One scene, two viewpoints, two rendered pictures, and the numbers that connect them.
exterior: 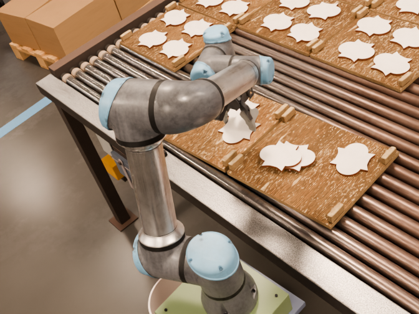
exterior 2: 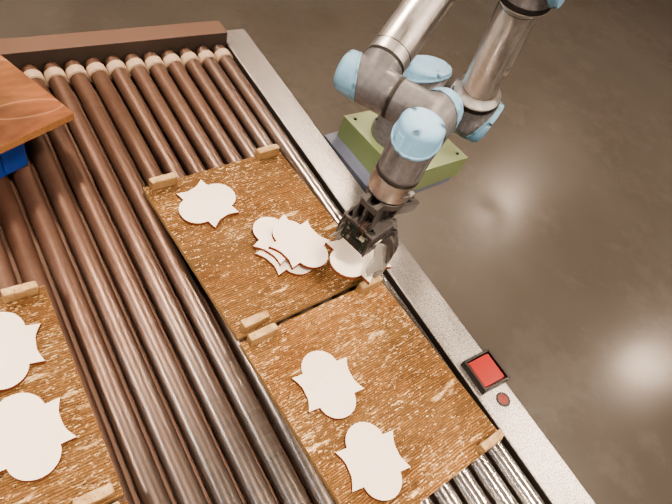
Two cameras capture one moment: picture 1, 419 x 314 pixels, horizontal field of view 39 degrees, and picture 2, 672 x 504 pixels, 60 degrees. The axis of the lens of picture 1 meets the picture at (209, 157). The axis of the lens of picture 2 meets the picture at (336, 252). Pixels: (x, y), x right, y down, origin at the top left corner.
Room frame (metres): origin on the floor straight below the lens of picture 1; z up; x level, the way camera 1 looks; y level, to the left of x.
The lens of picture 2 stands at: (2.12, -0.43, 1.91)
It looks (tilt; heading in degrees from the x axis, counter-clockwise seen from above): 50 degrees down; 159
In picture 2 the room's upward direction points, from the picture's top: 24 degrees clockwise
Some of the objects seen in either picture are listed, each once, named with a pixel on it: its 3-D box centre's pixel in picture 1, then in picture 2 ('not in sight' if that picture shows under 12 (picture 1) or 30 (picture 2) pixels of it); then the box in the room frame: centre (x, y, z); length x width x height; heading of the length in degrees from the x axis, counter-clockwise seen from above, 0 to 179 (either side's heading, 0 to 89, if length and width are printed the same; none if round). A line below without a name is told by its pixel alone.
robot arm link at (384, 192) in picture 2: not in sight; (394, 183); (1.45, -0.13, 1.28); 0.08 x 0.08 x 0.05
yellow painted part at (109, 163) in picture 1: (110, 151); not in sight; (1.92, 0.38, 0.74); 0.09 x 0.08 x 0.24; 29
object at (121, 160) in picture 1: (133, 164); not in sight; (1.77, 0.29, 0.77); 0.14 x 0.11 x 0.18; 29
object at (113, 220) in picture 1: (95, 164); not in sight; (2.25, 0.55, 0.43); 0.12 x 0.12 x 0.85; 29
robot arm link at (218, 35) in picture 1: (219, 47); (411, 146); (1.44, -0.12, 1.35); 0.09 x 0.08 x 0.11; 148
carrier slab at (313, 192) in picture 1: (310, 163); (260, 233); (1.31, -0.30, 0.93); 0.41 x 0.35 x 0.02; 33
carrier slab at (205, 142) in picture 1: (217, 119); (372, 392); (1.66, -0.07, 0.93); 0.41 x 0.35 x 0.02; 33
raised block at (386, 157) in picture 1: (388, 155); (162, 181); (1.22, -0.52, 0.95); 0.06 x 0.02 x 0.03; 123
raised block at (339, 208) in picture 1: (335, 212); (267, 152); (1.07, -0.29, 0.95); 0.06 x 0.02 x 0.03; 123
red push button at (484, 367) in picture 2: not in sight; (485, 371); (1.59, 0.19, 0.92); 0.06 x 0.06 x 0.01; 29
